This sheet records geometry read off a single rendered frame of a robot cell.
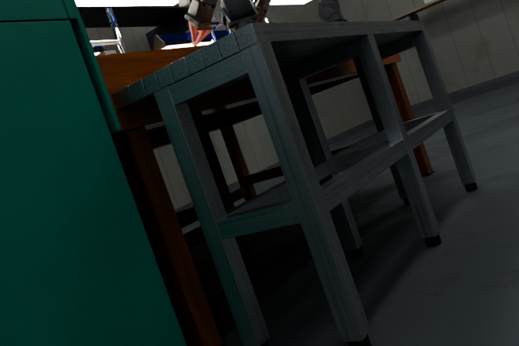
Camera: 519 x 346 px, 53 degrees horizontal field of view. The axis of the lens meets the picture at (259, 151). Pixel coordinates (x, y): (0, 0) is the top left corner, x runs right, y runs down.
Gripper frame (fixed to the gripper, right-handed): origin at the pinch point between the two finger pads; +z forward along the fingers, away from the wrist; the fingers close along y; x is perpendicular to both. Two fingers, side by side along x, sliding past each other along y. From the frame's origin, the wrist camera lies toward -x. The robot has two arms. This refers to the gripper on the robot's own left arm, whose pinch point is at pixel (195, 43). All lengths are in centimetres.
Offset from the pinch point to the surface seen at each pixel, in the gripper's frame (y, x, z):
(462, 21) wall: -729, -96, 70
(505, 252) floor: 1, 110, -2
